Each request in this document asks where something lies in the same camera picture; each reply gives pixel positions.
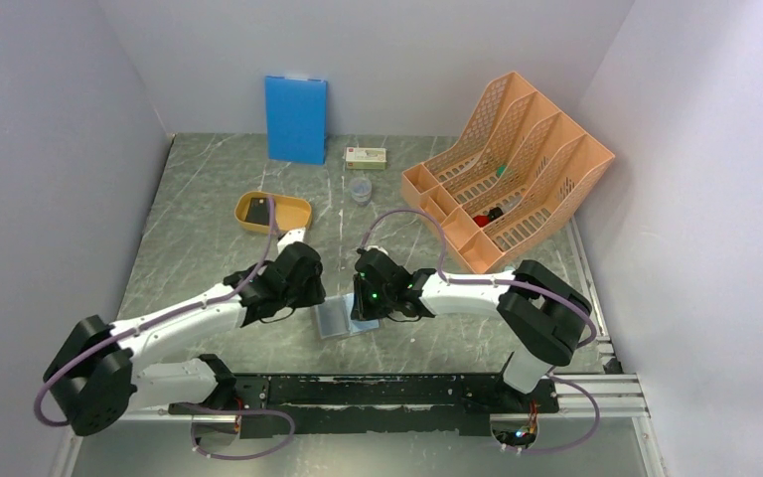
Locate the red black object in rack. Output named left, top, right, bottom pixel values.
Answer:
left=473, top=207, right=505, bottom=228

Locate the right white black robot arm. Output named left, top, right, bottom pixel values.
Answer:
left=351, top=247, right=597, bottom=411

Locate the yellow oval tray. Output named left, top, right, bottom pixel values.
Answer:
left=234, top=191, right=312, bottom=234

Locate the grey card holder wallet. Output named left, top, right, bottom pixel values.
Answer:
left=311, top=293, right=381, bottom=340

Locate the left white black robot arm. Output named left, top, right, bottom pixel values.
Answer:
left=34, top=241, right=326, bottom=436

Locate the orange file organizer rack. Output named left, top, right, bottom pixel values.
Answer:
left=400, top=72, right=615, bottom=273

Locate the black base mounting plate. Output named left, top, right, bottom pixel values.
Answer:
left=200, top=373, right=559, bottom=438

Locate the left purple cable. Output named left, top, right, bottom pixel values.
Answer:
left=32, top=194, right=297, bottom=462

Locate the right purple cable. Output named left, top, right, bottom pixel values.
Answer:
left=358, top=208, right=603, bottom=457

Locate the small clear plastic cup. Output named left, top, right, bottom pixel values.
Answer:
left=348, top=177, right=373, bottom=207

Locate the black credit card stack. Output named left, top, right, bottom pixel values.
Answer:
left=243, top=197, right=270, bottom=226

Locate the small white red box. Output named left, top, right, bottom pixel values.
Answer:
left=344, top=147, right=387, bottom=170

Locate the blue board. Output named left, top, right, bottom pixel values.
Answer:
left=264, top=76, right=328, bottom=165

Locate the purple cable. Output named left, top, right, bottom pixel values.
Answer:
left=32, top=194, right=297, bottom=462
left=358, top=208, right=603, bottom=457

